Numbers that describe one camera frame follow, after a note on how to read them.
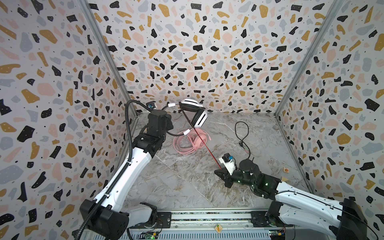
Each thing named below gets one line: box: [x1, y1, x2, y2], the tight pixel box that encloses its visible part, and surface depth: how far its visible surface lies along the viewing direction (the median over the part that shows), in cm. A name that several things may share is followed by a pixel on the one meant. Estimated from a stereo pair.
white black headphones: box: [161, 98, 209, 137], surface depth 70 cm
